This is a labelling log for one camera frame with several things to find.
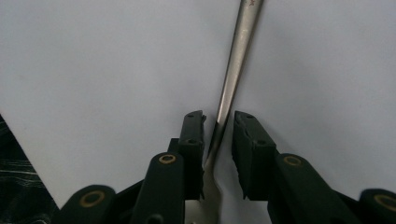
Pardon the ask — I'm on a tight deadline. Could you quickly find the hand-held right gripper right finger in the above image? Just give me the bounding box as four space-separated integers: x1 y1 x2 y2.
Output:
232 110 362 224

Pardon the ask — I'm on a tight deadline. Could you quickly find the thin metal rod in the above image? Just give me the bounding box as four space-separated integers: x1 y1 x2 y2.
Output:
185 0 265 224

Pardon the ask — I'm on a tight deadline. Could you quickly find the white table mat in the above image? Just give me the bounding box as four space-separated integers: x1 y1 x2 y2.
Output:
0 0 396 224

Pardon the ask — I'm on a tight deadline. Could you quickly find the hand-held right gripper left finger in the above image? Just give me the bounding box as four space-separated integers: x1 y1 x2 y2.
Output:
130 109 207 224

